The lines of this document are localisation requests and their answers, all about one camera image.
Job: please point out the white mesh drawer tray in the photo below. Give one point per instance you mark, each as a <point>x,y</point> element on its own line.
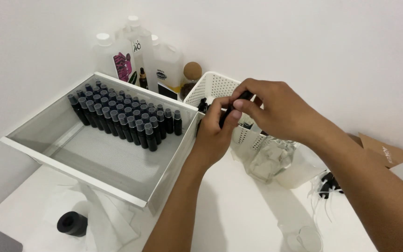
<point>103,147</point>

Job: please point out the glass jar with cork ball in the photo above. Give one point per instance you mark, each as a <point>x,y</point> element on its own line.
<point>189,78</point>

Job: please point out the white perforated plastic basket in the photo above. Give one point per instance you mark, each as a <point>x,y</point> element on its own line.
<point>219,101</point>

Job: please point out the tall clear plastic bottle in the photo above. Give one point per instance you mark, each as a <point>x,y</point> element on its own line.
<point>138,45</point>

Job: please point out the person's left hand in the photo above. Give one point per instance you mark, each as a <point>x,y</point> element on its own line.
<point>212,134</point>

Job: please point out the clear glass beaker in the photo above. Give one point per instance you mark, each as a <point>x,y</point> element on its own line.
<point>301,238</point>

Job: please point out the small amber dropper bottle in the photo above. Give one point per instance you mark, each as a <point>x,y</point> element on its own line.
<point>142,79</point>

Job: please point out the person's right hand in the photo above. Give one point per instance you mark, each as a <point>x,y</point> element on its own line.
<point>278,112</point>

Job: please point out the white tissue sheet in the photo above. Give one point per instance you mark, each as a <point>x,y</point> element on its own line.
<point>96,213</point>

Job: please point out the clear glass bottle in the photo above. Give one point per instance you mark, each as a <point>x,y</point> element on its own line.
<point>271,159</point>

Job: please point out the clear plastic bag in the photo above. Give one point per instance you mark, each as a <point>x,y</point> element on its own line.
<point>297,169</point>

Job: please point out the brown cardboard box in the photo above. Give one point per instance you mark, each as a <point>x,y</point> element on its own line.
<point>383,150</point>

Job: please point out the clear jug with white label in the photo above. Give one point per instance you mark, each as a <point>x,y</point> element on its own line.
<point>164,66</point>

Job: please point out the black tape roll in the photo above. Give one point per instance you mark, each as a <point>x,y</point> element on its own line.
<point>72,224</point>

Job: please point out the group of black spray bottles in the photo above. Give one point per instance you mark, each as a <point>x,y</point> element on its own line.
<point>124,113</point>

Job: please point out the pile of black spray pumps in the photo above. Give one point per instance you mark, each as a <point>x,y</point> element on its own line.
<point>329,183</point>

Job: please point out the black spray bottle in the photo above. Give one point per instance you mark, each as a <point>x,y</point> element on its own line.
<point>232,107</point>

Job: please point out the clear jug with pink label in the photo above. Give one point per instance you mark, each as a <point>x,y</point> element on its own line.
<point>115,59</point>

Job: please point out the black spray caps in basket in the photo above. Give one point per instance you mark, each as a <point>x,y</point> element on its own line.
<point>203,105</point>

